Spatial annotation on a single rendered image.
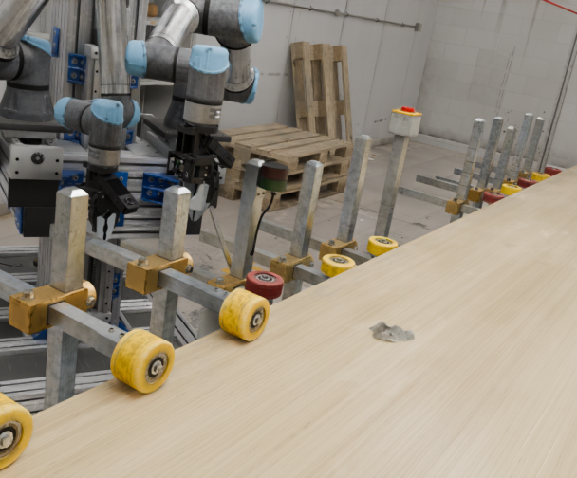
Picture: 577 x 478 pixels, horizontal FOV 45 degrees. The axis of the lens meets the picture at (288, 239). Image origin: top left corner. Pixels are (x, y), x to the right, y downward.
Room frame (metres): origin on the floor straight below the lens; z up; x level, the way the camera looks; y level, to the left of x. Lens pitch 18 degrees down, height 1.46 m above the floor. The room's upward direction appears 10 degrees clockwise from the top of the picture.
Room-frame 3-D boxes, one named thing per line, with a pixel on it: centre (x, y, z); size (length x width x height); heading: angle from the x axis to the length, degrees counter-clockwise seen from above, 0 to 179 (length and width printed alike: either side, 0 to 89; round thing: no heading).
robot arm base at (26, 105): (2.01, 0.81, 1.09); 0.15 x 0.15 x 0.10
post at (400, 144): (2.14, -0.29, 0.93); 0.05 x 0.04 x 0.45; 150
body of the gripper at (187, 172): (1.42, 0.22, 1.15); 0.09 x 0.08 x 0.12; 149
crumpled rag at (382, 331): (1.23, -0.22, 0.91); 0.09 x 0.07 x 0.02; 87
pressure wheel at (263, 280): (1.40, 0.04, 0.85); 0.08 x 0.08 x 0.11
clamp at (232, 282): (1.46, 0.10, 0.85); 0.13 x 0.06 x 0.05; 150
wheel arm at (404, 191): (2.78, -0.58, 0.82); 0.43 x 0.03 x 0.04; 60
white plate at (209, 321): (1.52, 0.10, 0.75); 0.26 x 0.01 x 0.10; 150
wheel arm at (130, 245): (1.50, 0.21, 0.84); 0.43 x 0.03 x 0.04; 60
